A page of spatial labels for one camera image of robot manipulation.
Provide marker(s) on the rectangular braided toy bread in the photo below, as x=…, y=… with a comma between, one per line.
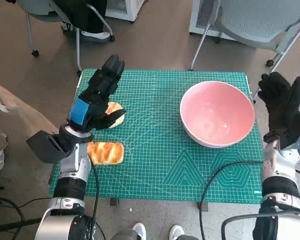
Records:
x=105, y=153

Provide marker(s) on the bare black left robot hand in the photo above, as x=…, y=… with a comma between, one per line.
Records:
x=95, y=110

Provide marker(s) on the black table bracket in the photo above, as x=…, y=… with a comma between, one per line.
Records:
x=115, y=202
x=204, y=207

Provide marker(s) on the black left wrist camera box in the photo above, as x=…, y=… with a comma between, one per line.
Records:
x=47, y=147

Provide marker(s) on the grey chair with seated person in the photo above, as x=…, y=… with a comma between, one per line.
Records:
x=78, y=50

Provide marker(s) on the green cutting mat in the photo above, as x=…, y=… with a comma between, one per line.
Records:
x=152, y=150

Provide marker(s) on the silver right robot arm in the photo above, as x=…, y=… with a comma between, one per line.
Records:
x=280, y=187

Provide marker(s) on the white shoe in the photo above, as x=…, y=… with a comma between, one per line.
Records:
x=140, y=230
x=177, y=231

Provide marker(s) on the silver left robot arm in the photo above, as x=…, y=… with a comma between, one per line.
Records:
x=70, y=185

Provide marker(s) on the pink bowl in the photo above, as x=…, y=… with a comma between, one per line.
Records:
x=215, y=112

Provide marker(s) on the seated person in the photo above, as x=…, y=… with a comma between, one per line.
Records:
x=77, y=12

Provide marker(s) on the standing person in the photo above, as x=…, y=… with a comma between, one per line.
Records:
x=20, y=117

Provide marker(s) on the round toy bread bun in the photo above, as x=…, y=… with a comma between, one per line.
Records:
x=113, y=107

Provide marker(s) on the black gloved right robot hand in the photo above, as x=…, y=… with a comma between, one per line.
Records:
x=282, y=110

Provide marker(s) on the white cabinet with mesh door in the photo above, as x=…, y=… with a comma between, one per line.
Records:
x=133, y=10

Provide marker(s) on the long black stand leg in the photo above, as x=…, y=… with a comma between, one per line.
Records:
x=15, y=225

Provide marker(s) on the grey mesh chair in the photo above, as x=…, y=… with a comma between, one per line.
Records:
x=252, y=20

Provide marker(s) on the black device with metal clips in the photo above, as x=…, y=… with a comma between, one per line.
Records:
x=91, y=227

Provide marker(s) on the white cabinet with grille side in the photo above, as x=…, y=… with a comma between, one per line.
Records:
x=196, y=27

